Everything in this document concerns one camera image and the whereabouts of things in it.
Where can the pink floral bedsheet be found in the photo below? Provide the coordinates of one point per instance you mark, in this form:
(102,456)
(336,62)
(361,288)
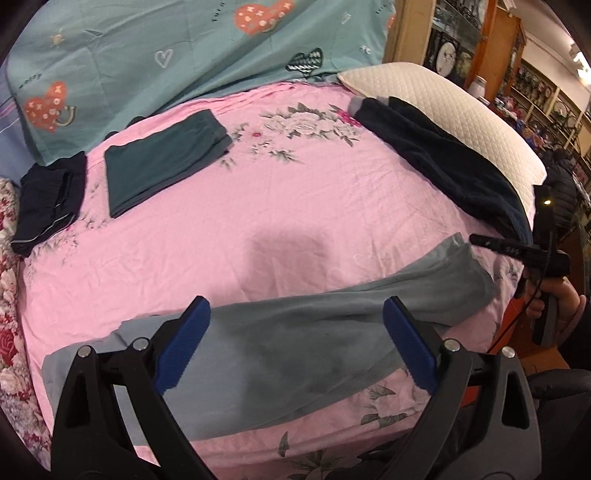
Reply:
(286,203)

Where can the person's right hand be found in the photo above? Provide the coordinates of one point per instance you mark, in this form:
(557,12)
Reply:
(565,307)

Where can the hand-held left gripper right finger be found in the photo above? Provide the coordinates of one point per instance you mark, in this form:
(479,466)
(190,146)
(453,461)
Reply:
(411,344)

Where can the folded dark green pants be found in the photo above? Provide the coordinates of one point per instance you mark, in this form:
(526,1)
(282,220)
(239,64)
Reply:
(161,154)

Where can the white quilted pillow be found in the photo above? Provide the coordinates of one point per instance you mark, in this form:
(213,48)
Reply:
(461,108)

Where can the black puffer jacket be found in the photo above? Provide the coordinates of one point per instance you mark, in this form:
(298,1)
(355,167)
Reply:
(563,184)

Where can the dark navy fleece pants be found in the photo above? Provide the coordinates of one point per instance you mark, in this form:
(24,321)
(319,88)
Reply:
(438,161)

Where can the round white decorative plate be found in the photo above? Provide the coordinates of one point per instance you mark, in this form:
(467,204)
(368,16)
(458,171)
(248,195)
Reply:
(446,56)

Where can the teal printed blanket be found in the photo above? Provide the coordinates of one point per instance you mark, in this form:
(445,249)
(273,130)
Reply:
(138,60)

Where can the white jar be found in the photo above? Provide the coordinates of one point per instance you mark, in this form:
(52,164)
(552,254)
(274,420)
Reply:
(480,86)

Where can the folded navy pants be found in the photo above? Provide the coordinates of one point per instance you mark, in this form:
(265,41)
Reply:
(48,198)

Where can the red floral quilt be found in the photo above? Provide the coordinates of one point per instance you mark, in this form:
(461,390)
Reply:
(14,346)

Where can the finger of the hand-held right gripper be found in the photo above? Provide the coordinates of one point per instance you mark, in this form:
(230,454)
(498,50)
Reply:
(496,244)

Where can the grey pants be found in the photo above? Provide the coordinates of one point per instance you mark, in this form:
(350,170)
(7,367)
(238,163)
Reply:
(295,341)

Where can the wooden display cabinet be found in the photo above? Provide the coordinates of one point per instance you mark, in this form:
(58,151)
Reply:
(508,50)

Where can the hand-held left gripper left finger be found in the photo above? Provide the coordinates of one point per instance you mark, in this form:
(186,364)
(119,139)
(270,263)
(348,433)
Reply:
(183,344)

